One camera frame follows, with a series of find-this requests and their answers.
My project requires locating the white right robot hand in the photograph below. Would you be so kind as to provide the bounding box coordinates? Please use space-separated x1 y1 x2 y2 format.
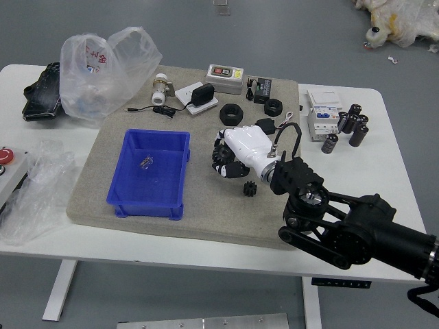
211 125 281 180

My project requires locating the big black hex nut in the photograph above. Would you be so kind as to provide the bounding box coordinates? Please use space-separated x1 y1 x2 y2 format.
219 103 244 127

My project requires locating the small black hex nut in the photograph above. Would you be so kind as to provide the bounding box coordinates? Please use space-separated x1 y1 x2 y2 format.
263 98 284 117

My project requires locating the blue plastic box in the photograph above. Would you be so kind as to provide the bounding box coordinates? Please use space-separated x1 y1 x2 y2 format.
105 128 191 221

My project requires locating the grey emergency stop box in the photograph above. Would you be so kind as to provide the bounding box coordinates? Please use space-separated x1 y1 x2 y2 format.
0 147 30 210

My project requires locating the black module with green terminal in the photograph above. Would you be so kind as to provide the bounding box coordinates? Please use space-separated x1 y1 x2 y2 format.
246 77 274 103

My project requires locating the black power adapter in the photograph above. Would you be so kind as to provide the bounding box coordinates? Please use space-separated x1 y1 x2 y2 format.
190 83 216 106

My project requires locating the grey-brown mat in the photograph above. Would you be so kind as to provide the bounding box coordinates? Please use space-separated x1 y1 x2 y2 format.
65 64 305 251

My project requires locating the white circuit breaker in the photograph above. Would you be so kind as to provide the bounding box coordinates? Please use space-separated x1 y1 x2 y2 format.
306 104 341 143

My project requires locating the white and brass valve fitting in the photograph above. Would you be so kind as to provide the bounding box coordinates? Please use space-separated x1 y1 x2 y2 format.
152 73 175 106

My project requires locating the white table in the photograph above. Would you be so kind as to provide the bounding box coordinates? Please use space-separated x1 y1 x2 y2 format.
0 64 429 329

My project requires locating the clear plastic piece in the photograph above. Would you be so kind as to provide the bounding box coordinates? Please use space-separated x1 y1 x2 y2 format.
212 0 233 16

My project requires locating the black table control panel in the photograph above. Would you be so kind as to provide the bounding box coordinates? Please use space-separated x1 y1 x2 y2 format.
311 278 372 289

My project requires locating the white plastic bag red print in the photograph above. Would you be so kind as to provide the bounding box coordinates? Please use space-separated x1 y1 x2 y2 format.
60 26 163 130

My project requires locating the black pouch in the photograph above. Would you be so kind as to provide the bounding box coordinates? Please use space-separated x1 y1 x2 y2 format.
22 62 64 121

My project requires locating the clear plastic bag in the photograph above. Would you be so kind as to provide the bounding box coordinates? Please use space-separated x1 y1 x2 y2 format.
0 139 75 246

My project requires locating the small black module with wires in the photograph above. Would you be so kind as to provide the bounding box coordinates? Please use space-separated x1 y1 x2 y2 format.
254 111 295 137

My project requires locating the white push-button switch box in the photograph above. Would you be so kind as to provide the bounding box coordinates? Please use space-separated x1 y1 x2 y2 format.
205 64 245 96

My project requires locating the white wall socket plate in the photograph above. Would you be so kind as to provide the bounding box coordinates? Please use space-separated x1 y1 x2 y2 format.
174 83 220 117

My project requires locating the black adapter cable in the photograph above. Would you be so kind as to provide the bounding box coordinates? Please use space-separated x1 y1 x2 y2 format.
123 104 193 120

